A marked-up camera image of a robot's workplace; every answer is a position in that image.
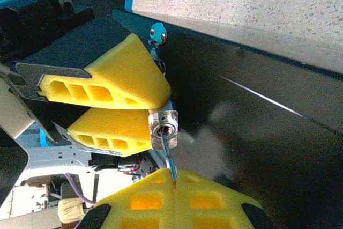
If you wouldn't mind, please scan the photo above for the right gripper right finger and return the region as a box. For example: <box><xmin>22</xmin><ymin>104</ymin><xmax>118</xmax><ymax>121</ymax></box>
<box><xmin>174</xmin><ymin>169</ymin><xmax>277</xmax><ymax>229</ymax></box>

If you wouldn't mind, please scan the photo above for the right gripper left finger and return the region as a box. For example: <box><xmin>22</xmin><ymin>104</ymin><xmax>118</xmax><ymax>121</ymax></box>
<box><xmin>77</xmin><ymin>168</ymin><xmax>175</xmax><ymax>229</ymax></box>

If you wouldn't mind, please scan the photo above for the starry night print tin box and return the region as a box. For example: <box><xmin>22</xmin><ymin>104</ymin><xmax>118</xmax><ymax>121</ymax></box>
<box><xmin>111</xmin><ymin>8</ymin><xmax>343</xmax><ymax>229</ymax></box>

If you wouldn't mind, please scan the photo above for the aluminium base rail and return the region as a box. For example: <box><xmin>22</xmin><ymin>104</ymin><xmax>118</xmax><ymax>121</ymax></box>
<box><xmin>16</xmin><ymin>143</ymin><xmax>93</xmax><ymax>171</ymax></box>

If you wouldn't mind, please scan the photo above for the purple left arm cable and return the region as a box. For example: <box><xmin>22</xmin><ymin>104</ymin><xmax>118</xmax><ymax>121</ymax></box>
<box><xmin>63</xmin><ymin>172</ymin><xmax>96</xmax><ymax>206</ymax></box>

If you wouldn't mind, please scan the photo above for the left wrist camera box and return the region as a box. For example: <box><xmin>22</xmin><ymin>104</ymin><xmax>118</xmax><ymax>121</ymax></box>
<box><xmin>0</xmin><ymin>78</ymin><xmax>36</xmax><ymax>206</ymax></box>

